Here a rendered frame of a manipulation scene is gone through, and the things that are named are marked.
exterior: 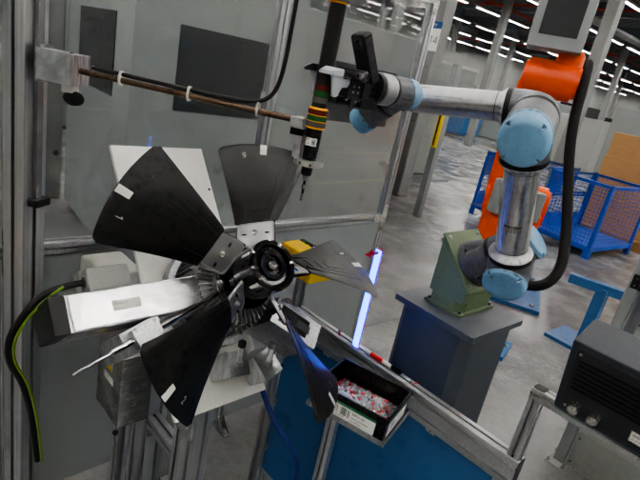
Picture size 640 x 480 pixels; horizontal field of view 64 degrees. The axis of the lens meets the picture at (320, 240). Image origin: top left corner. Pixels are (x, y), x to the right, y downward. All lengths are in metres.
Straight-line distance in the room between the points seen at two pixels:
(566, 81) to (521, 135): 3.70
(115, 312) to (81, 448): 1.15
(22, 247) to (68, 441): 0.88
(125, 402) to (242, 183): 0.68
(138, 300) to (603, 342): 0.96
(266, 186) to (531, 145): 0.62
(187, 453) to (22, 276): 0.64
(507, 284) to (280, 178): 0.66
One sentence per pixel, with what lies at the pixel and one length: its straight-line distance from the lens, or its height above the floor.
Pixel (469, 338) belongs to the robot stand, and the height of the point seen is 0.99.
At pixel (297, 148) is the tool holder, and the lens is 1.14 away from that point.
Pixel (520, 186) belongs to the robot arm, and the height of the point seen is 1.47.
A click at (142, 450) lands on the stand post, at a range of 1.78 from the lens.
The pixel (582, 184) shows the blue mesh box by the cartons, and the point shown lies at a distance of 7.40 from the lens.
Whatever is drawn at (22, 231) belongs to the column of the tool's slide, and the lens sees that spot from 1.51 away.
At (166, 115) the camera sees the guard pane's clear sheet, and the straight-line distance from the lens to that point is 1.76.
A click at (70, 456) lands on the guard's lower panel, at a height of 0.14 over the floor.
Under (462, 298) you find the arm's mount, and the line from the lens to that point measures 1.64.
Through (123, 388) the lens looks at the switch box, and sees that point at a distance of 1.50.
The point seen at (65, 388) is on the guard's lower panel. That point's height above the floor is 0.46.
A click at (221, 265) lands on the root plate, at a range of 1.15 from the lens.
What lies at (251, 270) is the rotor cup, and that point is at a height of 1.22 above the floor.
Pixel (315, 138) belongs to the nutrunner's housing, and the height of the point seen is 1.50.
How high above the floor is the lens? 1.65
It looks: 19 degrees down
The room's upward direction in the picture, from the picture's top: 12 degrees clockwise
